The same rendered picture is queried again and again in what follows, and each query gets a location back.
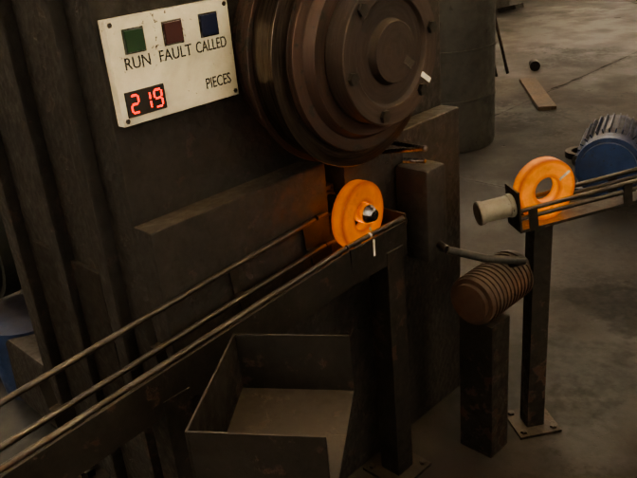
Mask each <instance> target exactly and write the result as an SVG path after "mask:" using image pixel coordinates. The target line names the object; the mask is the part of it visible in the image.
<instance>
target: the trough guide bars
mask: <svg viewBox="0 0 637 478"><path fill-rule="evenodd" d="M635 172H637V167H635V168H631V169H627V170H624V171H620V172H617V173H613V174H609V175H602V176H598V177H595V178H591V179H588V180H584V181H580V182H576V183H575V185H574V187H575V188H577V187H580V186H584V185H588V184H592V183H595V182H599V181H603V180H608V182H605V183H601V184H597V185H593V186H590V187H587V188H583V189H579V190H575V191H573V195H570V196H566V197H562V198H558V199H555V200H551V201H548V202H544V203H540V204H536V205H533V206H529V207H526V208H522V209H521V221H523V220H527V219H529V228H530V231H533V230H539V227H538V217H539V216H541V215H545V214H549V213H553V212H557V211H563V210H567V209H570V208H574V207H578V206H581V205H585V204H589V203H592V202H596V201H600V200H603V199H607V198H611V197H614V196H618V195H623V196H624V204H625V207H626V206H630V205H633V195H632V192H636V191H637V186H635V187H632V184H636V183H637V175H631V176H627V177H623V178H620V179H617V176H621V175H628V174H632V173H635ZM622 187H623V190H620V191H617V189H618V188H622ZM550 191H551V190H547V191H543V192H539V193H536V197H541V196H544V195H547V194H548V193H549V192H550ZM606 191H608V193H606V194H602V195H598V196H596V197H592V198H588V199H584V200H580V201H576V202H573V203H570V204H566V205H562V206H558V207H554V208H551V209H548V210H544V211H537V209H541V208H545V207H549V206H553V205H556V204H560V203H563V202H567V201H571V200H575V199H578V198H582V197H585V196H589V195H593V194H597V193H603V192H606ZM524 212H528V214H524Z"/></svg>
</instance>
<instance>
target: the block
mask: <svg viewBox="0 0 637 478"><path fill-rule="evenodd" d="M395 178H396V198H397V210H398V211H400V212H404V213H405V214H406V216H407V219H408V223H407V238H408V240H407V250H408V254H407V256H409V257H412V258H415V259H419V260H422V261H425V262H431V261H433V260H434V259H436V258H438V257H439V256H441V255H442V254H444V253H443V252H442V251H441V250H439V249H438V248H437V247H436V245H437V242H438V241H442V242H444V243H445V244H446V166H445V164H444V163H442V162H437V161H431V160H427V161H426V163H403V162H402V163H400V164H398V165H397V166H396V168H395Z"/></svg>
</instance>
